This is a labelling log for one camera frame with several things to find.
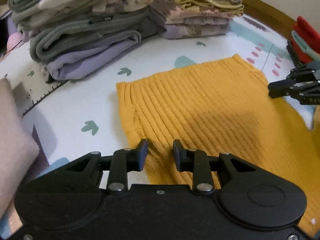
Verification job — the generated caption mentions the dark grey folded garment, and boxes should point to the dark grey folded garment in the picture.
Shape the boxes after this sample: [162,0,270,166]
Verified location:
[30,7,167,63]

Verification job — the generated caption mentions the plain lavender folded garment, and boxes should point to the plain lavender folded garment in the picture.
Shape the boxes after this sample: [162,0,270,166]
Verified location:
[46,30,143,80]

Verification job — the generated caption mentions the pink patterned folded garment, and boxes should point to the pink patterned folded garment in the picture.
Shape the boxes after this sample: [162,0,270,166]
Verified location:
[165,7,235,27]

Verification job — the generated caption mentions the mint folded garment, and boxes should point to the mint folded garment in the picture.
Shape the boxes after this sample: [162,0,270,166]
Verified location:
[291,30,320,55]

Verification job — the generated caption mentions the beige floral folded garment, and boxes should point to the beige floral folded garment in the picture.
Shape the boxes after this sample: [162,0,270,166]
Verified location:
[12,0,163,30]

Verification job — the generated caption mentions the lavender patterned folded garment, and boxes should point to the lavender patterned folded garment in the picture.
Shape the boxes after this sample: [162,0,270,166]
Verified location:
[164,22,232,39]

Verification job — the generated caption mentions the yellow folded garment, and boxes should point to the yellow folded garment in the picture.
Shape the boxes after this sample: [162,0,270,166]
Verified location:
[166,0,245,17]

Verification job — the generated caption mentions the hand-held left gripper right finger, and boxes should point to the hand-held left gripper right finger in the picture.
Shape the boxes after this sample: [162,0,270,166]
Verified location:
[173,139,253,195]

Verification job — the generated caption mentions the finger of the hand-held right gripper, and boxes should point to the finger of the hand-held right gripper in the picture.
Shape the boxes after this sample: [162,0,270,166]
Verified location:
[268,79,320,105]
[287,61,320,82]

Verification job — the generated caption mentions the printed play mat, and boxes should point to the printed play mat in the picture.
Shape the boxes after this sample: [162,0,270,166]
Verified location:
[0,12,320,240]

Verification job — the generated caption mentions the yellow knit sweater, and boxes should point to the yellow knit sweater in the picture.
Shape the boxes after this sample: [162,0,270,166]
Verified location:
[116,54,320,235]

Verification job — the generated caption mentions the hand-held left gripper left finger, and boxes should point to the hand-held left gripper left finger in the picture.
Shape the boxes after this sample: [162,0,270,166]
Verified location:
[65,139,149,194]

